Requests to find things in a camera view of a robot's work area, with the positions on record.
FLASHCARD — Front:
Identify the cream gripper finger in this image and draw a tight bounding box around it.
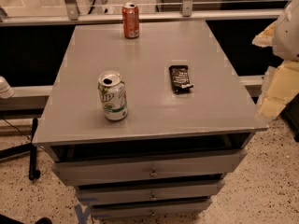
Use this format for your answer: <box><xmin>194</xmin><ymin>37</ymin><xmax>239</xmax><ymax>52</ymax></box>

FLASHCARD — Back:
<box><xmin>252</xmin><ymin>21</ymin><xmax>277</xmax><ymax>48</ymax></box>
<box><xmin>257</xmin><ymin>61</ymin><xmax>299</xmax><ymax>119</ymax></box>

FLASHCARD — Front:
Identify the green white 7up can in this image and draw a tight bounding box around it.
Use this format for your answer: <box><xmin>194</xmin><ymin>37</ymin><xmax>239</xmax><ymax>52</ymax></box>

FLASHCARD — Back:
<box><xmin>98</xmin><ymin>71</ymin><xmax>128</xmax><ymax>120</ymax></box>

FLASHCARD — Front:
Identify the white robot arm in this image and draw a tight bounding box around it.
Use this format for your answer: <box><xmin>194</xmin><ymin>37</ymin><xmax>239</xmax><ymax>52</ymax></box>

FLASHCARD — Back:
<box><xmin>252</xmin><ymin>0</ymin><xmax>299</xmax><ymax>119</ymax></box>

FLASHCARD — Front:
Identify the red coke can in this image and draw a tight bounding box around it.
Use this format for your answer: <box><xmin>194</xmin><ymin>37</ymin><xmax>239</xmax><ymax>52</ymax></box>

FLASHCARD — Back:
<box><xmin>121</xmin><ymin>2</ymin><xmax>139</xmax><ymax>38</ymax></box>

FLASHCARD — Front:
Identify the black snack bar wrapper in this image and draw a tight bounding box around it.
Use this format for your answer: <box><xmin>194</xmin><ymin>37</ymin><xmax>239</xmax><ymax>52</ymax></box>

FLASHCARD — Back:
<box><xmin>169</xmin><ymin>65</ymin><xmax>193</xmax><ymax>93</ymax></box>

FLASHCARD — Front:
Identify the top grey drawer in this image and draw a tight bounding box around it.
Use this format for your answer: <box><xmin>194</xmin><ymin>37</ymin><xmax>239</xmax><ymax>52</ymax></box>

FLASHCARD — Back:
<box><xmin>52</xmin><ymin>149</ymin><xmax>247</xmax><ymax>186</ymax></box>

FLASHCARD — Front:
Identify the grey drawer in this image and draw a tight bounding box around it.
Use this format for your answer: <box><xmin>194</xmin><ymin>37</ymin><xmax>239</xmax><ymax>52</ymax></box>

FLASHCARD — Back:
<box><xmin>52</xmin><ymin>149</ymin><xmax>247</xmax><ymax>186</ymax></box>
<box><xmin>76</xmin><ymin>180</ymin><xmax>224</xmax><ymax>205</ymax></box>
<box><xmin>91</xmin><ymin>198</ymin><xmax>211</xmax><ymax>219</ymax></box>

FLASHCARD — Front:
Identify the middle grey drawer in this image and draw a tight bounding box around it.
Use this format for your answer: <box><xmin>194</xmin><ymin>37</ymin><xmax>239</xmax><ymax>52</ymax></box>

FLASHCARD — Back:
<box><xmin>76</xmin><ymin>180</ymin><xmax>224</xmax><ymax>205</ymax></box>

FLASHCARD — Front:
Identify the grey drawer cabinet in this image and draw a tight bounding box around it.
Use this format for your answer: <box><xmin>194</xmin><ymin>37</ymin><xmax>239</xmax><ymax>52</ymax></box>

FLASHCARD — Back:
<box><xmin>32</xmin><ymin>20</ymin><xmax>269</xmax><ymax>220</ymax></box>

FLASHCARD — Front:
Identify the bottom grey drawer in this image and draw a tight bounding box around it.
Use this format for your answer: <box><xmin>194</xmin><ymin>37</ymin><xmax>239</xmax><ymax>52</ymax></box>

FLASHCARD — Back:
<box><xmin>91</xmin><ymin>198</ymin><xmax>211</xmax><ymax>219</ymax></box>

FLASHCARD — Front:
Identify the grey metal side beam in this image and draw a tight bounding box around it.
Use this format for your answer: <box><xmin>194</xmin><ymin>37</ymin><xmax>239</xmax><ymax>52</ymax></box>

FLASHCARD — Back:
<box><xmin>0</xmin><ymin>86</ymin><xmax>52</xmax><ymax>111</ymax></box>

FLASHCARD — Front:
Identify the black tripod leg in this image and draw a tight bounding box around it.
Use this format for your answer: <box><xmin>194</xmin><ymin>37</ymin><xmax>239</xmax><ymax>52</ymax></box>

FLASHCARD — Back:
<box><xmin>0</xmin><ymin>118</ymin><xmax>41</xmax><ymax>181</ymax></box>

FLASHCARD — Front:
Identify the white cylindrical object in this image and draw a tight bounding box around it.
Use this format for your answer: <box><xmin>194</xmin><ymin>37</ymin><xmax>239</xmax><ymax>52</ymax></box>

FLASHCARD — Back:
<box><xmin>0</xmin><ymin>77</ymin><xmax>14</xmax><ymax>99</ymax></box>

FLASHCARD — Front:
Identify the grey metal rail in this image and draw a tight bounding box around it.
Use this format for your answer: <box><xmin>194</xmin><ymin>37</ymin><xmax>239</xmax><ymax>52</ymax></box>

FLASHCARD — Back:
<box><xmin>0</xmin><ymin>8</ymin><xmax>283</xmax><ymax>27</ymax></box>

